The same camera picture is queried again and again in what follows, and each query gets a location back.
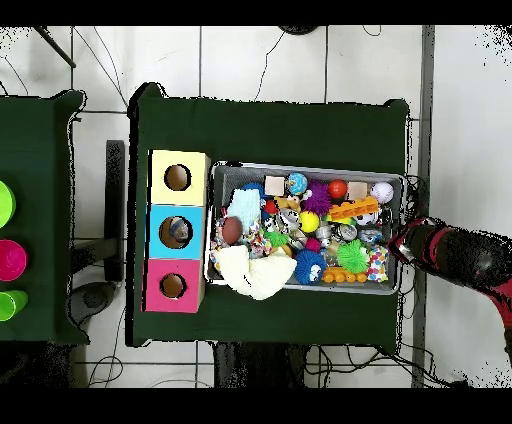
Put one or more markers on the wooden box with three holes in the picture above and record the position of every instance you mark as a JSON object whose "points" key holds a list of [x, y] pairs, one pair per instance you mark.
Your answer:
{"points": [[160, 196]]}

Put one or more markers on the dark green table cloth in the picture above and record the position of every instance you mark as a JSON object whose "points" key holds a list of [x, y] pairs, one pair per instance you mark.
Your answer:
{"points": [[280, 132]]}

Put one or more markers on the blue white patterned ball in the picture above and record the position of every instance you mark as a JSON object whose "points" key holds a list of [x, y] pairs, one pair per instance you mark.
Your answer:
{"points": [[297, 183]]}

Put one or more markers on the orange toy building brick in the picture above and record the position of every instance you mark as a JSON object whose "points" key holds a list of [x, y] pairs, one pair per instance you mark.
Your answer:
{"points": [[354, 208]]}

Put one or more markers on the brown toy football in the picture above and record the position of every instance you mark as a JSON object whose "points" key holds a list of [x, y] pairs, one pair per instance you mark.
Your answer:
{"points": [[232, 230]]}

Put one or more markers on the white baseball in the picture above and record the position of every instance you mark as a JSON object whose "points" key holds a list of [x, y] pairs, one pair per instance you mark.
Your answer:
{"points": [[382, 192]]}

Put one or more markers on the black upright panel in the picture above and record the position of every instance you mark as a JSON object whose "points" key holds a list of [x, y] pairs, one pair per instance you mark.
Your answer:
{"points": [[114, 200]]}

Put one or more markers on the smooth yellow ball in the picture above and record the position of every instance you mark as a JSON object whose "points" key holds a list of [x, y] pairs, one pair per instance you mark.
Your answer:
{"points": [[309, 222]]}

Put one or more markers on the blue spiky rubber ball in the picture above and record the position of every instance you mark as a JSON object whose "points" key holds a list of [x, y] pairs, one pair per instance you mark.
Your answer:
{"points": [[308, 266]]}

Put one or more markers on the lime green plastic cup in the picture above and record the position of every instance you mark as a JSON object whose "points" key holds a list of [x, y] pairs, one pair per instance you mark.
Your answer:
{"points": [[6, 204], [12, 306]]}

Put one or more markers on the shallow silver mesh bin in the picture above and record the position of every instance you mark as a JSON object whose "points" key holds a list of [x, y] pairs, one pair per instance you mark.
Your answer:
{"points": [[240, 172]]}

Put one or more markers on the red orange ball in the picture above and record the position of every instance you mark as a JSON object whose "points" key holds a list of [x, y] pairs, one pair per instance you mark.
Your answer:
{"points": [[338, 188]]}

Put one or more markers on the pink plastic cup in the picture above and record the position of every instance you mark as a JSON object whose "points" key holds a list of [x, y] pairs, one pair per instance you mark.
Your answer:
{"points": [[12, 260]]}

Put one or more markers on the dark green side table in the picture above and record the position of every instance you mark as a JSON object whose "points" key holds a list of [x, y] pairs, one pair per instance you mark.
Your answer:
{"points": [[36, 140]]}

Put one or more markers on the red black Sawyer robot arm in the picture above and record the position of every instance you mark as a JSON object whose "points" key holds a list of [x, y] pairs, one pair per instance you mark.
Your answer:
{"points": [[472, 256]]}

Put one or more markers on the cream knitted cloth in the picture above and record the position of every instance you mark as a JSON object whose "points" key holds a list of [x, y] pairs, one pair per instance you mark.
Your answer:
{"points": [[256, 276]]}

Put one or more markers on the purple spiky ball with eyes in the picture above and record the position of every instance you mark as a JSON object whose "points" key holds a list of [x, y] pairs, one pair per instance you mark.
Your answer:
{"points": [[318, 198]]}

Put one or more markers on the green spiky ball with eyes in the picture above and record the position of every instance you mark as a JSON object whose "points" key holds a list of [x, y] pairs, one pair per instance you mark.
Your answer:
{"points": [[352, 256]]}

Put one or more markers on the black slanted rod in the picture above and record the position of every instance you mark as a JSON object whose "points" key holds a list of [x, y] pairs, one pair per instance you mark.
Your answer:
{"points": [[56, 48]]}

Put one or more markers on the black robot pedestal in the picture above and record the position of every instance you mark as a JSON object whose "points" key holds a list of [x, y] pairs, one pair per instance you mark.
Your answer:
{"points": [[260, 368]]}

